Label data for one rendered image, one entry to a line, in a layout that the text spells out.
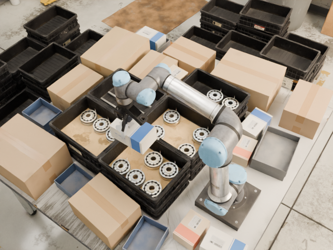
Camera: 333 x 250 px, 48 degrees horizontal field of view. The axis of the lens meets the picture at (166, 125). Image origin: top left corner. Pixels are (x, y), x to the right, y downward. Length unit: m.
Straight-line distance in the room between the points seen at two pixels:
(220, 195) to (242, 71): 0.98
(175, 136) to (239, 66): 0.67
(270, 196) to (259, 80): 0.73
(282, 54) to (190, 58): 0.99
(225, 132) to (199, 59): 1.17
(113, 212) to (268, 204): 0.83
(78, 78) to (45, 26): 1.28
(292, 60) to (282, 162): 1.25
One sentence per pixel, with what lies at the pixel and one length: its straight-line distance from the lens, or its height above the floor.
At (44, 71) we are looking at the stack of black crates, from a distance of 3.23.
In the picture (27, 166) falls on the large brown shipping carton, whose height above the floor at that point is 0.90.
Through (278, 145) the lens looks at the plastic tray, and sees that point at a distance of 2.28.
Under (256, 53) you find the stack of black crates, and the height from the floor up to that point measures 0.38.
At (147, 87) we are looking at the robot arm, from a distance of 1.56.
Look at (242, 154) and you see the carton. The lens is 2.17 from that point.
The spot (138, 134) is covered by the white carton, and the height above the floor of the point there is 1.14.
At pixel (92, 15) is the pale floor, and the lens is 4.64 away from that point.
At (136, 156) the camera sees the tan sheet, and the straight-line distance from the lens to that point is 2.08.
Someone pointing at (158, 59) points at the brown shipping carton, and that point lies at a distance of 2.57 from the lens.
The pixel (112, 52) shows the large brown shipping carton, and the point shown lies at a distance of 2.60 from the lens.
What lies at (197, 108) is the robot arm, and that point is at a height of 1.37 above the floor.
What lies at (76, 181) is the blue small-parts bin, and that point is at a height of 0.70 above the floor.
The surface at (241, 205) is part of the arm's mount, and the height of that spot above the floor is 0.75.
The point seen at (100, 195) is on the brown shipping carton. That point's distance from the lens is 1.95.
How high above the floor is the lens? 2.53
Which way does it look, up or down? 51 degrees down
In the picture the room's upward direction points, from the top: 3 degrees counter-clockwise
